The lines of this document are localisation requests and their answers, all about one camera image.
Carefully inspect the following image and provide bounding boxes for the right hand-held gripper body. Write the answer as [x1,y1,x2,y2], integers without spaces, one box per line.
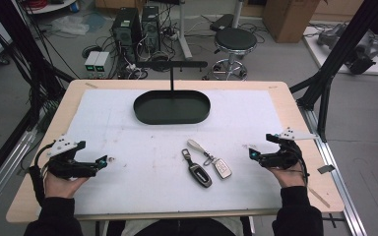
[259,127,320,171]

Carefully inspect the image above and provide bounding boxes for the white desk leg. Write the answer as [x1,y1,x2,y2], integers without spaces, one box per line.
[176,0,194,61]

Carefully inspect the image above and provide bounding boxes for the silver car key white strap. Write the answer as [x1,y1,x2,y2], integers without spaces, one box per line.
[186,139,233,181]

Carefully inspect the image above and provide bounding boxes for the person's torso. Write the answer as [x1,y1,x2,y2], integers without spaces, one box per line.
[103,217,254,236]

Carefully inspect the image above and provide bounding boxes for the person's right hand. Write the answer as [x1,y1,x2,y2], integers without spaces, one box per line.
[263,162,309,190]

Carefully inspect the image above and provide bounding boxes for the thin wooden strip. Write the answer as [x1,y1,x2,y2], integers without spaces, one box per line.
[307,186,332,209]

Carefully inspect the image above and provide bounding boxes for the person's left hand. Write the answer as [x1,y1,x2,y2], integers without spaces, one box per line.
[43,170,91,200]

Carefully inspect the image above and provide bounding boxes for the black round stool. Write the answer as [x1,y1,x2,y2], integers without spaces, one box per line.
[206,27,259,82]

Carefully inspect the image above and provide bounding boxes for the black car key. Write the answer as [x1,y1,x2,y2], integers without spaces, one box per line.
[180,147,214,189]

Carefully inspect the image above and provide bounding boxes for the black key rack with tray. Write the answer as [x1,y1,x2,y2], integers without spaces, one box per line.
[133,60,212,126]

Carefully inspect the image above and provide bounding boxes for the tangle of floor cables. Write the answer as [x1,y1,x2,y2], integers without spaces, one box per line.
[158,19,218,45]

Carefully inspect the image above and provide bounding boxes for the black metal frame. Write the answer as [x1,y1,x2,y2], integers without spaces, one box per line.
[289,0,378,143]
[0,0,77,195]

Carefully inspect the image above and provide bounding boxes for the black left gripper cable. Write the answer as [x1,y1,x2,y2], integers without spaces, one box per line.
[29,142,57,207]

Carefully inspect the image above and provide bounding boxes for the clear plastic bag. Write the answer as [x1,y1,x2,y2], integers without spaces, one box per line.
[50,14,91,36]

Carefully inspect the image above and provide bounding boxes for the large black computer tower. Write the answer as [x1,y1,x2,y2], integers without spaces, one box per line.
[110,7,143,73]

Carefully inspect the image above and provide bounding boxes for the grey robot parts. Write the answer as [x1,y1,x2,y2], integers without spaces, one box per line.
[316,22,378,76]

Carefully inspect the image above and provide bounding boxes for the brown wooden furniture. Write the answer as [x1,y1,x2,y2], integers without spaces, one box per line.
[94,0,146,11]

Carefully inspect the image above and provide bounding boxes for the white bench power supply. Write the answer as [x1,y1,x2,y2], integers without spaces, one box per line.
[84,50,100,79]
[94,51,111,79]

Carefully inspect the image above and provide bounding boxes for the aluminium rail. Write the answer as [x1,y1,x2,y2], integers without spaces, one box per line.
[0,128,39,221]
[297,103,369,236]

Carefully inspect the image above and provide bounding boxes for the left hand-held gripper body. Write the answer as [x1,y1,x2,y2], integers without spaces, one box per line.
[42,134,99,180]

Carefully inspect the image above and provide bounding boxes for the grey tape piece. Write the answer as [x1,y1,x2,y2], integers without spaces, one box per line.
[316,164,337,175]

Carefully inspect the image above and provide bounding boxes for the slim black computer tower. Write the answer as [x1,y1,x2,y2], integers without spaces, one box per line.
[140,4,162,54]

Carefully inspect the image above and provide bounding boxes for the flat black floor box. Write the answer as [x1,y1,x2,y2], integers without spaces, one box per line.
[209,13,235,32]

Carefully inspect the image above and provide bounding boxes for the cardboard box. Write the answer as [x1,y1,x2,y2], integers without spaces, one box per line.
[262,0,322,44]

